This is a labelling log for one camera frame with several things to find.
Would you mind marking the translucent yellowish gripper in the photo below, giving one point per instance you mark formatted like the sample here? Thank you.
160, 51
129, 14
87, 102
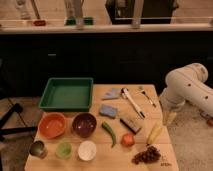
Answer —
168, 116

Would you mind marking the metal fork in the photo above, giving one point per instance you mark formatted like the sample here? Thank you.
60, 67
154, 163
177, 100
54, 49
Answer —
146, 95

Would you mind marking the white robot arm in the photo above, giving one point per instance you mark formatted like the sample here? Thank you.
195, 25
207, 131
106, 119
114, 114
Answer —
186, 84

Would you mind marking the green plastic cup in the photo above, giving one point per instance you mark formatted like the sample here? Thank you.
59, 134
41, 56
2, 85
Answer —
63, 150

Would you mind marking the metal cup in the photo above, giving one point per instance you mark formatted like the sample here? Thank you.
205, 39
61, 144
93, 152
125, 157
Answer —
38, 149

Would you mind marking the black brush block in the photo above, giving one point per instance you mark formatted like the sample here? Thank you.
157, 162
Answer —
131, 124

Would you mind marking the bunch of dark grapes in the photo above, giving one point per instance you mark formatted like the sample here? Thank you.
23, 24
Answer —
150, 155

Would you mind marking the orange tomato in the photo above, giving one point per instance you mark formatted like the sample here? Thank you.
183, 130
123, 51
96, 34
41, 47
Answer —
127, 140

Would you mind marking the grey blue cloth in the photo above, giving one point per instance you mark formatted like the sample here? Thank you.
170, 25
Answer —
113, 93

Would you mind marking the blue sponge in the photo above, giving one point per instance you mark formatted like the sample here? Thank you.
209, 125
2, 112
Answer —
109, 111

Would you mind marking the green chili pepper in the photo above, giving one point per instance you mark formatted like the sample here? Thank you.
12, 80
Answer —
110, 131

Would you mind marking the dark purple bowl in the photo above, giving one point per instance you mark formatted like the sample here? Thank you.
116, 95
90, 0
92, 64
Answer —
84, 124

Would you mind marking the green plastic tray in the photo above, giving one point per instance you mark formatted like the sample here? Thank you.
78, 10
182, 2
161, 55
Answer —
67, 94

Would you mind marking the orange bowl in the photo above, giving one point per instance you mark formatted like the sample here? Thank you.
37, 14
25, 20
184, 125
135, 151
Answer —
52, 125

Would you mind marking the green box on shelf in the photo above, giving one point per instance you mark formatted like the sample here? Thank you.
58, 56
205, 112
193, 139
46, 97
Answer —
74, 21

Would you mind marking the black tripod stand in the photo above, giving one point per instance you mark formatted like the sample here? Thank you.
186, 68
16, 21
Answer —
12, 123

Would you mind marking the red object on shelf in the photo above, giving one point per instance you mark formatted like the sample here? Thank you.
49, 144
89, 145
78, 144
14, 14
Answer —
39, 23

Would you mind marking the white handled knife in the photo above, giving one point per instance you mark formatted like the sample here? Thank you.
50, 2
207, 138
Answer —
136, 107

